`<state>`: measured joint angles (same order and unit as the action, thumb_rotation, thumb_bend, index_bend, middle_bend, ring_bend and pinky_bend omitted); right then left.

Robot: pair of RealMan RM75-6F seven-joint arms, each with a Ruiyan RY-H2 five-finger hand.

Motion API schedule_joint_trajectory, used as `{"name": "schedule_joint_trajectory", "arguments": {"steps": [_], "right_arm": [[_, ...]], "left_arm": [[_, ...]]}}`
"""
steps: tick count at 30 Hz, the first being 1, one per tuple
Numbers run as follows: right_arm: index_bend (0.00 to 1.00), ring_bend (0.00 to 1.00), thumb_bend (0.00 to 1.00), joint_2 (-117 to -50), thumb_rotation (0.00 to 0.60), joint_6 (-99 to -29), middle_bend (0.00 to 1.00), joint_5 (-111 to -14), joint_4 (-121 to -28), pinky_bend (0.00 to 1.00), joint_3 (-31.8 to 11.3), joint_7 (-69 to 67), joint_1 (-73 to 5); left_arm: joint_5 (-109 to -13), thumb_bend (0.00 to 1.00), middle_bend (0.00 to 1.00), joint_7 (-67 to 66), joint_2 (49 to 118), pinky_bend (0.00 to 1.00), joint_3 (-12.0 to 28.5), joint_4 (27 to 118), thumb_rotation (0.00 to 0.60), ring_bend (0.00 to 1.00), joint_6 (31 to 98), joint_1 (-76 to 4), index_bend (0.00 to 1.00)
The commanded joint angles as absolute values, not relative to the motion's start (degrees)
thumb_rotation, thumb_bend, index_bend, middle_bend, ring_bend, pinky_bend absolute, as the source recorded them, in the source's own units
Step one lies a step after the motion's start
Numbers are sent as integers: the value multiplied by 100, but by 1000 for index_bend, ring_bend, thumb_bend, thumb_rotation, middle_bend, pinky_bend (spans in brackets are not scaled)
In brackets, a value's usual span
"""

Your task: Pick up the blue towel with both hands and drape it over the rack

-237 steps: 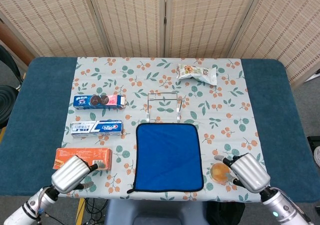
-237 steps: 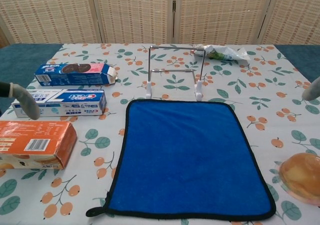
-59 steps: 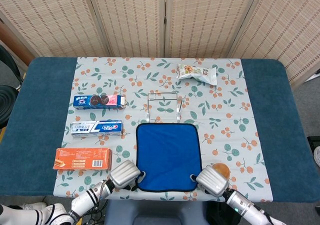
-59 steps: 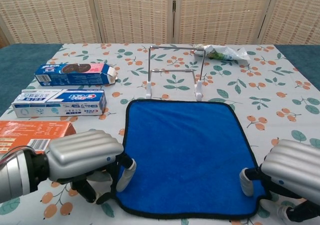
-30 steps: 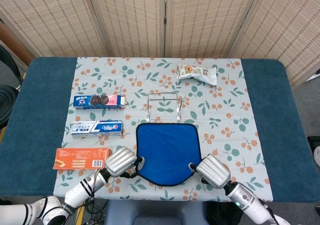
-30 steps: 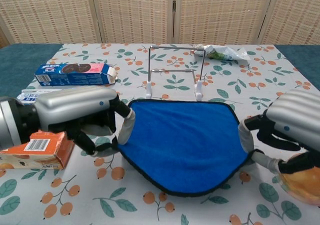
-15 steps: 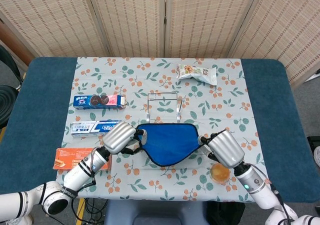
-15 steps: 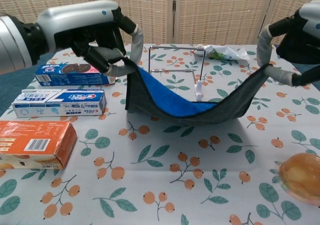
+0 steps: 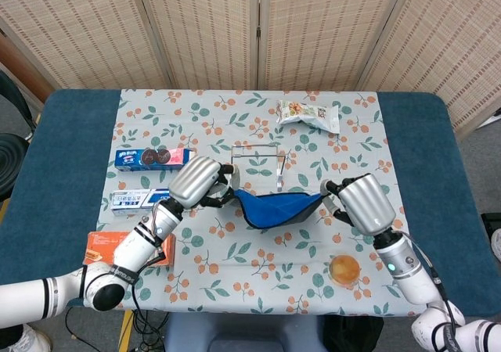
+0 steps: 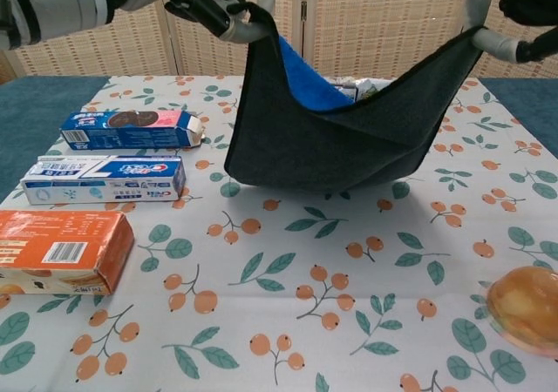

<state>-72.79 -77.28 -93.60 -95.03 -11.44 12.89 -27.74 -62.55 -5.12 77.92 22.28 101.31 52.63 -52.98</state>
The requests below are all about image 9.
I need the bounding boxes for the metal wire rack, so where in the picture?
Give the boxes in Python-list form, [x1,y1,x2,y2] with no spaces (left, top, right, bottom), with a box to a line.
[229,142,284,192]

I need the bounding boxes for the blue pink cookie box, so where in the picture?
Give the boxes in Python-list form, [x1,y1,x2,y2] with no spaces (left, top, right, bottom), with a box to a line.
[114,147,197,172]

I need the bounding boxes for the black bag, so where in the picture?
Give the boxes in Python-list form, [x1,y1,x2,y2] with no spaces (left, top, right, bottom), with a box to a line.
[323,315,385,352]

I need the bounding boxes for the black chair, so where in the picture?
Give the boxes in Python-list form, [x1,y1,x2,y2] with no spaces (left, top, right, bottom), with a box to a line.
[0,70,37,203]

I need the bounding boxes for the floral tablecloth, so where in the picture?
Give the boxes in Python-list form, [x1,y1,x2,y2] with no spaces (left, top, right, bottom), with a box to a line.
[82,88,428,316]

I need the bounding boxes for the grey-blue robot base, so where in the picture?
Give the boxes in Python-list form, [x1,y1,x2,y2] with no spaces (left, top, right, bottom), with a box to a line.
[162,313,326,352]

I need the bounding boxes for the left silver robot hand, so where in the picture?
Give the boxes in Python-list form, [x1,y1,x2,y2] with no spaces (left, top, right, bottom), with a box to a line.
[168,156,242,210]

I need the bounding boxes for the orange cardboard box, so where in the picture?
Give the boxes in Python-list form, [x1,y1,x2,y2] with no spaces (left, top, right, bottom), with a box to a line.
[82,231,177,268]

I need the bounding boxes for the teal table cover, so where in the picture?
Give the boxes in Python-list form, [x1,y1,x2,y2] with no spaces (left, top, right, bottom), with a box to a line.
[0,88,495,318]

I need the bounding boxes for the black floor box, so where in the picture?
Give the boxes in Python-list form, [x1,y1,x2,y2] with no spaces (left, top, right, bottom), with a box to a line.
[480,212,501,238]

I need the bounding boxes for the woven folding screen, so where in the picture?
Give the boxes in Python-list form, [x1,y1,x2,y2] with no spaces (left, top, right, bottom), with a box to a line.
[0,0,501,136]

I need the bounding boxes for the blue cloth with grey back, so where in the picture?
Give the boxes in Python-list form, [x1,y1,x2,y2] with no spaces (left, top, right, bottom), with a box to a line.
[233,189,328,230]

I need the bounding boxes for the white green snack bag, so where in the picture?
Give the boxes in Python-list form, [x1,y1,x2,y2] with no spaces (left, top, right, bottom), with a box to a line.
[276,99,341,135]

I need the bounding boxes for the black floor cables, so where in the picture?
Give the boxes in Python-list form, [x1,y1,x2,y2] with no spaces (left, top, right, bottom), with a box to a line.
[64,300,171,352]

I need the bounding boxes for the brown wooden board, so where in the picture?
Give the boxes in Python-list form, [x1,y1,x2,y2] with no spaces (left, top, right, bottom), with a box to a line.
[0,34,54,109]

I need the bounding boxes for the white blue toothpaste box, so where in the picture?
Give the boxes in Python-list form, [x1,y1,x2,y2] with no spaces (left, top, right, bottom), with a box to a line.
[110,188,173,217]

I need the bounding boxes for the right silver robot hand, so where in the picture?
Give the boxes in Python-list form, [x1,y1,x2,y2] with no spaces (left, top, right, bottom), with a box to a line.
[319,173,397,237]

